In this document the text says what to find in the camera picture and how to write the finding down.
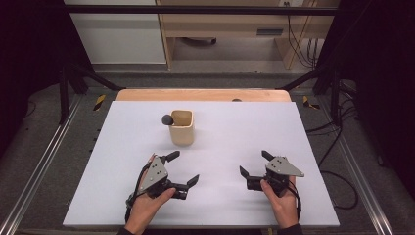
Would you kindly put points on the white power strip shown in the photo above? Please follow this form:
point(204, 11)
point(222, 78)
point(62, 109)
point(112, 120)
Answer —
point(291, 2)

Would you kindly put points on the light wooden desk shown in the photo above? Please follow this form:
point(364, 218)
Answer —
point(228, 23)

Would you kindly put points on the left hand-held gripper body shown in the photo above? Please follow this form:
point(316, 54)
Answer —
point(156, 176)

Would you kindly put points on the person's right hand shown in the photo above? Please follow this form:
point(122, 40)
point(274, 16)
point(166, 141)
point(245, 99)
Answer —
point(284, 205)

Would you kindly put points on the black curtain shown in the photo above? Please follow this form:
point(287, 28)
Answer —
point(375, 81)
point(32, 65)

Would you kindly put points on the cream square cup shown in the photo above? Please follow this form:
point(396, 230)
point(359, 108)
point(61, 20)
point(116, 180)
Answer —
point(182, 133)

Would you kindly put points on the small dark ball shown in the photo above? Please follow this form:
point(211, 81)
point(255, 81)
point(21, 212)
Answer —
point(167, 119)

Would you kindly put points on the wooden table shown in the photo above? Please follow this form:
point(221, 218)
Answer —
point(202, 94)

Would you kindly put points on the yellow black floor tape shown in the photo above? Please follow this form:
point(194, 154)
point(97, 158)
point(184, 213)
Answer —
point(100, 102)
point(310, 103)

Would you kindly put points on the grey chair base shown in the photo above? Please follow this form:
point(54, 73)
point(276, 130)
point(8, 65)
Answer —
point(199, 40)

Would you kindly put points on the black horizontal frame bar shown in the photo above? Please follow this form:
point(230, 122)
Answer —
point(195, 9)

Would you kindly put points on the aluminium floor rail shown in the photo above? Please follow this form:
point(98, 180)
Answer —
point(36, 169)
point(362, 176)

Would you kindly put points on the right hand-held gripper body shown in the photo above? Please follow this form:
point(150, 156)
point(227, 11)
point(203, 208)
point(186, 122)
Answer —
point(277, 174)

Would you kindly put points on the person's left hand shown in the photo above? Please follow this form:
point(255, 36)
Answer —
point(147, 209)

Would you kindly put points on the white cabinet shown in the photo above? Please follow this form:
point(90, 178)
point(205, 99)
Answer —
point(117, 36)

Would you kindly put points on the black metal stand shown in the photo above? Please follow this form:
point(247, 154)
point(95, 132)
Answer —
point(64, 94)
point(335, 94)

